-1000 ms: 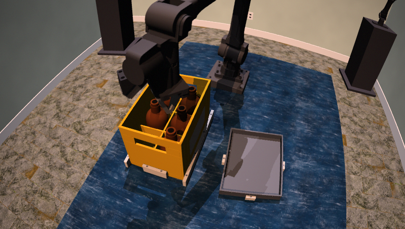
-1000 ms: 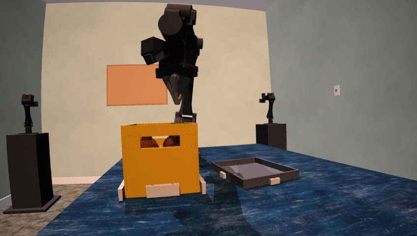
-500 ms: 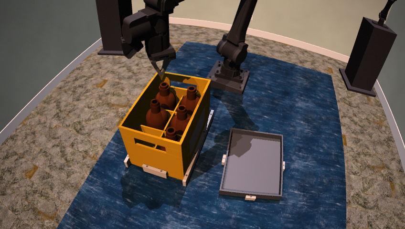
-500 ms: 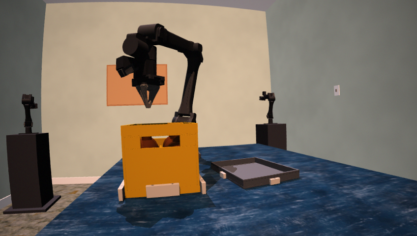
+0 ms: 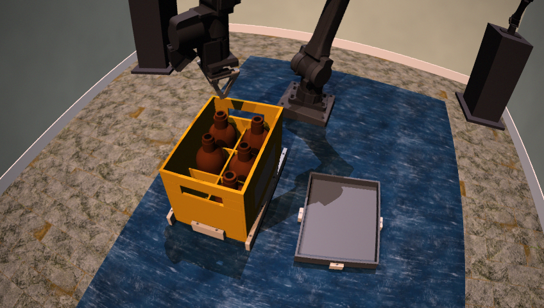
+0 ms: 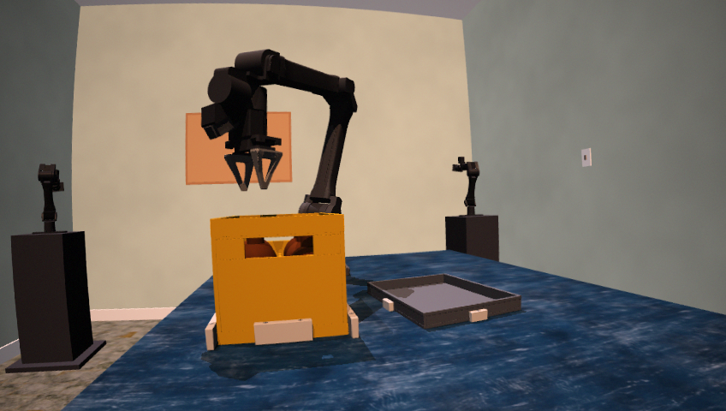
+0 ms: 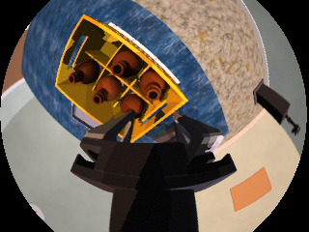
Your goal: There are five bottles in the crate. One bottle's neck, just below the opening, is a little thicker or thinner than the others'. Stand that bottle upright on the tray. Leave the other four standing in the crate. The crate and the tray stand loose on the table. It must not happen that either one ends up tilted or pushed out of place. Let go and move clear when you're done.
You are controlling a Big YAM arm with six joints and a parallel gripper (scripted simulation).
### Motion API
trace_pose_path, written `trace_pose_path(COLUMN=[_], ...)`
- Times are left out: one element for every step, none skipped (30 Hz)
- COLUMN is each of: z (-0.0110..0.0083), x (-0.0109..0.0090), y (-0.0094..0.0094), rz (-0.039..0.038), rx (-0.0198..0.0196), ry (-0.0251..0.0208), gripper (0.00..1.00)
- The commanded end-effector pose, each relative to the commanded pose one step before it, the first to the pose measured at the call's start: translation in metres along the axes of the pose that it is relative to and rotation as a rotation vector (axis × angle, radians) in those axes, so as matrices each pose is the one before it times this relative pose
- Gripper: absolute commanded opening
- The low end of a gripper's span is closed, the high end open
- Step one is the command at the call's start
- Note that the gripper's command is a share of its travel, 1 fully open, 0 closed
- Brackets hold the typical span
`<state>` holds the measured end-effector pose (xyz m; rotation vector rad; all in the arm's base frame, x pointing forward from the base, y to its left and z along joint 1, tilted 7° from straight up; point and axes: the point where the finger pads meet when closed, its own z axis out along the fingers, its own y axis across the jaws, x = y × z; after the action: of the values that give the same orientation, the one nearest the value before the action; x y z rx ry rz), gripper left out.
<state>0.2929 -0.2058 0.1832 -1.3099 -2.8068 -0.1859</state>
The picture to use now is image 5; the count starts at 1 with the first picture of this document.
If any orange divided crate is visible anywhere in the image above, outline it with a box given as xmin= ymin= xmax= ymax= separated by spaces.
xmin=159 ymin=96 xmax=284 ymax=242

